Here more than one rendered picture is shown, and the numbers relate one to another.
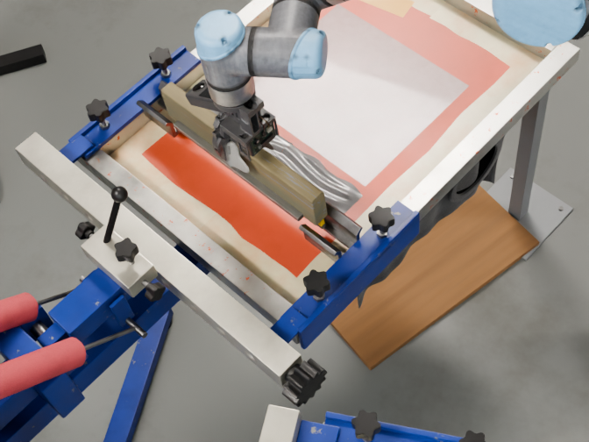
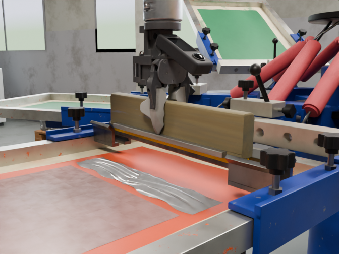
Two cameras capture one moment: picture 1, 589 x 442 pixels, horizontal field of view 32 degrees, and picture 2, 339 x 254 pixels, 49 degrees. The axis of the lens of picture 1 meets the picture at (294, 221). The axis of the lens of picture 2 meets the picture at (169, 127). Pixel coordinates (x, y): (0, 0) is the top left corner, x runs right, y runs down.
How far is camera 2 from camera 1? 2.22 m
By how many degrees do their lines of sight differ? 111
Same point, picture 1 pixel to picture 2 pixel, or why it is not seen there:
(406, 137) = (9, 180)
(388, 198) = (56, 161)
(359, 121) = (44, 189)
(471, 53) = not seen: outside the picture
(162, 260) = not seen: hidden behind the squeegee
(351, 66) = (11, 225)
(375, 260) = (89, 127)
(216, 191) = (200, 169)
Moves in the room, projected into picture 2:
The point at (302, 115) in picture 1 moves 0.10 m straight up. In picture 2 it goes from (101, 196) to (99, 137)
